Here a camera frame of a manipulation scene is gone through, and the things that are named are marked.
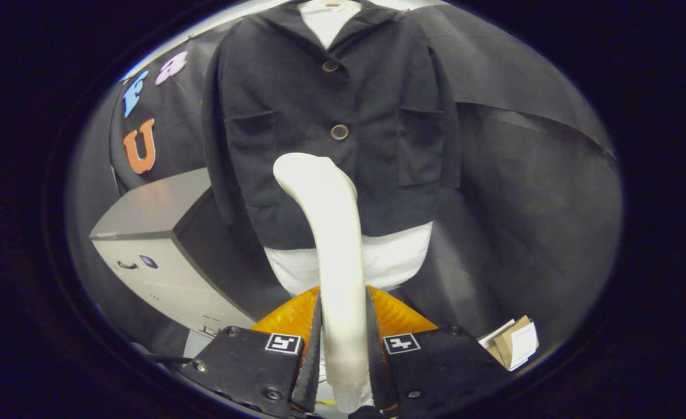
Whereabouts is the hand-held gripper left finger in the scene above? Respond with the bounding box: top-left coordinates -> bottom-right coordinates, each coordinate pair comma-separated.
179,285 -> 324,418

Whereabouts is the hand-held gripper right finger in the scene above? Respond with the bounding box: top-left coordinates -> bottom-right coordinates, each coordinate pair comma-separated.
367,285 -> 511,418

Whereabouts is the white garment steamer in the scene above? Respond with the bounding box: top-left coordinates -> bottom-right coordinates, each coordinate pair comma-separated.
273,152 -> 374,415

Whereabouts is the black button jacket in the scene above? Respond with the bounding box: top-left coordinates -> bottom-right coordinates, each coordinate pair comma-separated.
201,0 -> 463,251

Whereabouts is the cardboard box with papers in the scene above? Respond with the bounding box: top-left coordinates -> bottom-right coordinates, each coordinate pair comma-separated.
479,316 -> 540,372

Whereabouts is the white torso form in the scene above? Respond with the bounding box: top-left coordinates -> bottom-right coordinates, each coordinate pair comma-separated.
263,0 -> 435,297

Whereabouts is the black backdrop cloth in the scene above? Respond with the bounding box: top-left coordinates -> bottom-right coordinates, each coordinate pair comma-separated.
66,3 -> 623,361

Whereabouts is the grey drawer cabinet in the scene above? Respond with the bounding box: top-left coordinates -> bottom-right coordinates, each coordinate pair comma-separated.
90,169 -> 256,338

